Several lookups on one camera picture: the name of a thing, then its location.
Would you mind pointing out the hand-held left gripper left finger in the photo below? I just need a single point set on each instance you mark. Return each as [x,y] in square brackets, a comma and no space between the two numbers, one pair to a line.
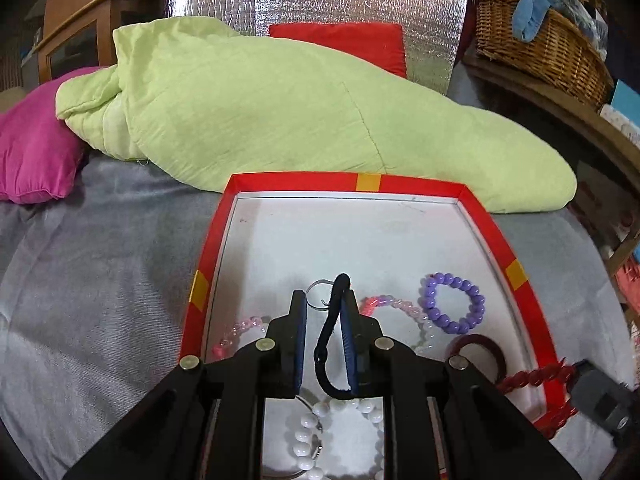
[300,355]

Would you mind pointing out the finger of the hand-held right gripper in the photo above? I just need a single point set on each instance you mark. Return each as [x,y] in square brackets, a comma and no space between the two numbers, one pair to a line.
[600,395]

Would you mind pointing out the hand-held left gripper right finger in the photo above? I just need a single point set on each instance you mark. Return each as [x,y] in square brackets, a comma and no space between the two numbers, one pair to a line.
[350,360]

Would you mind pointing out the red cardboard box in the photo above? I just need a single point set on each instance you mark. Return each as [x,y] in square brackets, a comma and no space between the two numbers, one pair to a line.
[350,240]

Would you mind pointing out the maroon bangle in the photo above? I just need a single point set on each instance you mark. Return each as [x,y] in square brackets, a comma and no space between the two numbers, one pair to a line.
[475,341]

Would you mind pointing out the grey bedspread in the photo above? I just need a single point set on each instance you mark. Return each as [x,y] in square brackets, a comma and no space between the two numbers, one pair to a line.
[100,285]

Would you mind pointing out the light green blanket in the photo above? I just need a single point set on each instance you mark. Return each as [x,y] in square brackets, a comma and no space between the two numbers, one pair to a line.
[250,110]

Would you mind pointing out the white patterned box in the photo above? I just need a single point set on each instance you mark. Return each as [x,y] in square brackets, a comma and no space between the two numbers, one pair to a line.
[622,125]

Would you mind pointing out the wooden shelf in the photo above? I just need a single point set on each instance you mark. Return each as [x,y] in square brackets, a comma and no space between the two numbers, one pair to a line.
[565,110]

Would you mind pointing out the blue card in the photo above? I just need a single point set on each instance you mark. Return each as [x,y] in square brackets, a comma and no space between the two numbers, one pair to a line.
[627,97]

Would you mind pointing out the red cushion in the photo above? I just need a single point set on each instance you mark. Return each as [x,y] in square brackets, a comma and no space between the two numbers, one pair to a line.
[345,42]

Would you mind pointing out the magenta pillow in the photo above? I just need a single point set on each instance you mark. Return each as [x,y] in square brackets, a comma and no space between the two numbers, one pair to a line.
[35,150]

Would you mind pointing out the wicker basket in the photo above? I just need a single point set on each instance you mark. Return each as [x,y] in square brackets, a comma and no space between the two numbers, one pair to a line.
[545,50]

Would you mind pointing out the clear plastic bag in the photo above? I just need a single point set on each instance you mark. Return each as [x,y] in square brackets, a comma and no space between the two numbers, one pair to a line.
[585,5]

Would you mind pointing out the blue cloth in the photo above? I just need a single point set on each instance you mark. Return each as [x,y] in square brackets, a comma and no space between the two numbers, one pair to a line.
[532,5]

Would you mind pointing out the wooden cabinet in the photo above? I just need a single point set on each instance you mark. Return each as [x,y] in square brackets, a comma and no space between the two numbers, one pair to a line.
[80,15]

